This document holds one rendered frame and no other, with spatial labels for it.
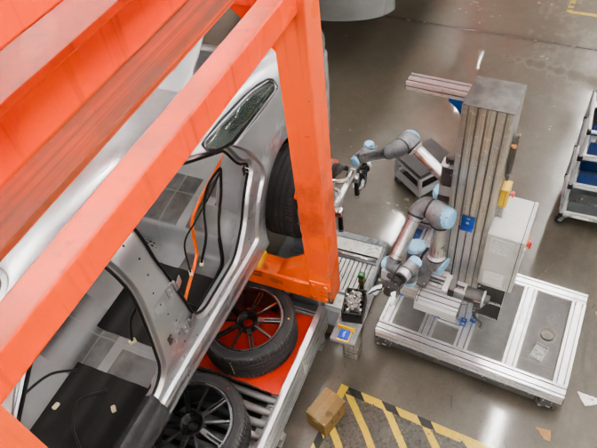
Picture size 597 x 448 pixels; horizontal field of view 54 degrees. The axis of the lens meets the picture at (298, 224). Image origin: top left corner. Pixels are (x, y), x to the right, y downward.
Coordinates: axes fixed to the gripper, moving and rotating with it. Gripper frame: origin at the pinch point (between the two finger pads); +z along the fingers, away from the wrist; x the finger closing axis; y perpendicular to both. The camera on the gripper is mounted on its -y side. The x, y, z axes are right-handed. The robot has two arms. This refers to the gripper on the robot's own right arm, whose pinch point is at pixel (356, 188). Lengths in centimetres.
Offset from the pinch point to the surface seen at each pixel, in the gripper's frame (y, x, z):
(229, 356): -33, -41, 137
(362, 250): -75, 2, -5
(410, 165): -49, 19, -84
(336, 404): -65, 28, 130
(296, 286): -21, -17, 80
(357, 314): -27, 28, 84
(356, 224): -83, -14, -36
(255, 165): 59, -45, 54
